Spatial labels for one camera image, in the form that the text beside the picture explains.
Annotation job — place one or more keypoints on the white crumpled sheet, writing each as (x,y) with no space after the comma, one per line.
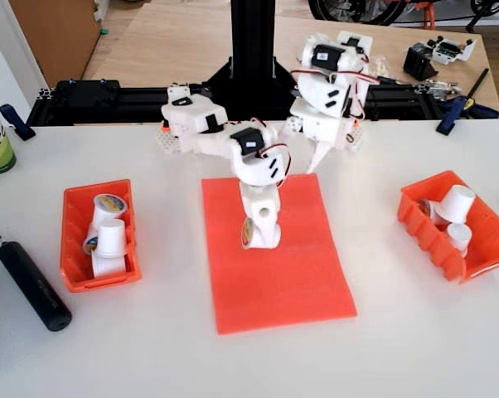
(100,10)

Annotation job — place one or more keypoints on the clear bag of screws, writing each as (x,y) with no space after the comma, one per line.
(383,66)

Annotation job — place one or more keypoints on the brown wooden cabinet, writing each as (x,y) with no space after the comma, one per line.
(54,37)

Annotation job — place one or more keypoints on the black aluminium frame rail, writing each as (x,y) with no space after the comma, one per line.
(137,103)

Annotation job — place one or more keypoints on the orange plastic bin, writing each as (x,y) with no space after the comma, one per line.
(71,248)

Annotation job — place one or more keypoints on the black bicycle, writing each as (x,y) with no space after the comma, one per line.
(321,12)

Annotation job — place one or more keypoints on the black printed part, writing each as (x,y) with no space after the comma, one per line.
(419,64)

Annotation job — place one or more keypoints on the black electric screwdriver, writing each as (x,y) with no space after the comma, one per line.
(34,286)

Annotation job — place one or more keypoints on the small green object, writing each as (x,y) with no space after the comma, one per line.
(104,32)

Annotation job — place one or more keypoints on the orange metal post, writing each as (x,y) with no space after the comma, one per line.
(430,14)

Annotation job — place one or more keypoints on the white gripper fixed finger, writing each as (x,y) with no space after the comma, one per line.
(268,236)
(319,155)

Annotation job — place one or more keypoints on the black plastic mounting block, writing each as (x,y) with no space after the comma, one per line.
(88,93)

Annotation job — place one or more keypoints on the blue lid white coffee pod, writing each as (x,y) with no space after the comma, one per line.
(108,267)
(108,205)
(112,240)
(91,242)

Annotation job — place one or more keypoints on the white device with circuit board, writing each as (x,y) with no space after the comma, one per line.
(448,51)

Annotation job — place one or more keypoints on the white gripper moving finger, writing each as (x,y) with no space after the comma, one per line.
(293,125)

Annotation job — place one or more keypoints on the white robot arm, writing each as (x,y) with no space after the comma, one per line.
(208,132)
(328,79)

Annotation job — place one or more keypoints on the metal clamp tool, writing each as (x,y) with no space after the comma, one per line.
(440,89)

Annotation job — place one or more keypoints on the black aluminium frame post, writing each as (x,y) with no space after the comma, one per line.
(253,33)

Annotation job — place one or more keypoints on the blue bar clamp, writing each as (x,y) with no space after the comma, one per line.
(452,114)
(15,122)

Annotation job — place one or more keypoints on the orange bin with white label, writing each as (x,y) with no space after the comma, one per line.
(481,248)

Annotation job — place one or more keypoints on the red lid white coffee pod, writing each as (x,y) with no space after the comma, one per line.
(456,203)
(458,236)
(427,207)

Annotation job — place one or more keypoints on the orange foam mat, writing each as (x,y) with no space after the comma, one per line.
(282,282)

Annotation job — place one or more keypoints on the wooden table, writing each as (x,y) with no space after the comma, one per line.
(150,54)

